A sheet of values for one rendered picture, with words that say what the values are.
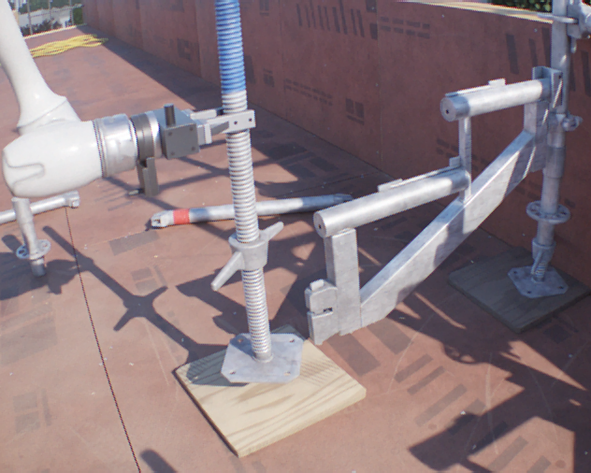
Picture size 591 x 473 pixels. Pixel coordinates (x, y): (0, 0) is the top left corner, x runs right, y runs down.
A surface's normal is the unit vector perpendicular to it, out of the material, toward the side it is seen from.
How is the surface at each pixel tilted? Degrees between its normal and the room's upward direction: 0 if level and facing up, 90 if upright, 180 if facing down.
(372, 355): 0
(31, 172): 84
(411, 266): 90
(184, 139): 90
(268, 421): 0
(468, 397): 0
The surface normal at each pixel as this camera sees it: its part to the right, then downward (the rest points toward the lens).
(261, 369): -0.06, -0.90
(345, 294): 0.44, 0.37
